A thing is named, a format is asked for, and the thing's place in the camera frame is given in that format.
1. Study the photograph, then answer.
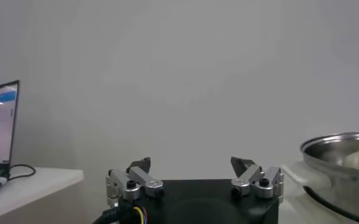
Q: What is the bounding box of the white side table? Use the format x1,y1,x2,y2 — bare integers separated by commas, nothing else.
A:
0,166,85,224

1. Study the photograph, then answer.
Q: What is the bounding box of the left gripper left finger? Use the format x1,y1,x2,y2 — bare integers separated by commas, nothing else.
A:
105,156,165,208

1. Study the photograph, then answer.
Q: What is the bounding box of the perforated steel steamer basket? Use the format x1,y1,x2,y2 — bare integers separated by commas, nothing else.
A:
299,130,359,189

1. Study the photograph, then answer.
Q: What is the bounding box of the black looped cable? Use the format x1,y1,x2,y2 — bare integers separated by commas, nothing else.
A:
7,164,37,182

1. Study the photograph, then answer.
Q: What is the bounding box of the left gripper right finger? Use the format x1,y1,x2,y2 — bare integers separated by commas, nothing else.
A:
230,156,285,204

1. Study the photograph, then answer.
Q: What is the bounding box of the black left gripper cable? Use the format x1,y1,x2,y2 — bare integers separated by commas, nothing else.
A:
92,205,149,224

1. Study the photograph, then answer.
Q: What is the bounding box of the white electric cooker base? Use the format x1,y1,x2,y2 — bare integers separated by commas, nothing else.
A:
281,161,359,224

